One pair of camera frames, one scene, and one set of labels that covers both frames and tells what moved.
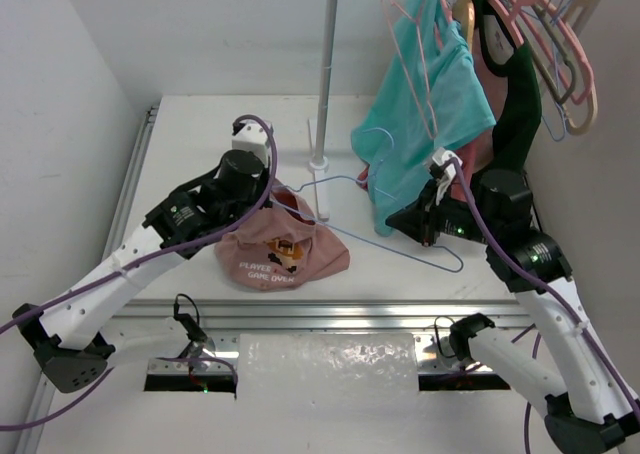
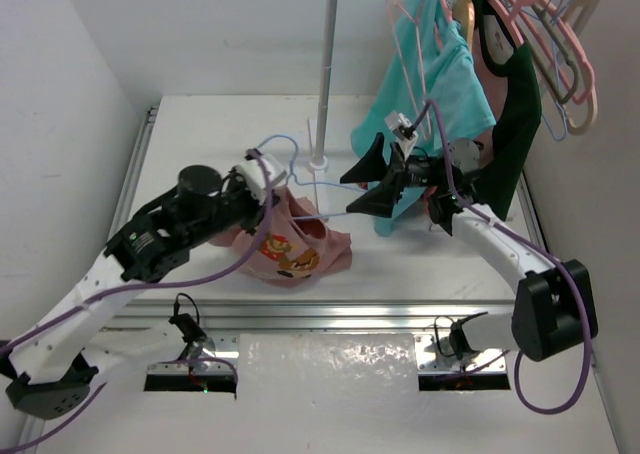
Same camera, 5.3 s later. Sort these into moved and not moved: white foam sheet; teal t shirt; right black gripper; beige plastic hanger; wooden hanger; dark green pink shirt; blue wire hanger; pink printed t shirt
Moved: right black gripper; pink printed t shirt; blue wire hanger
Not moved: teal t shirt; beige plastic hanger; white foam sheet; dark green pink shirt; wooden hanger
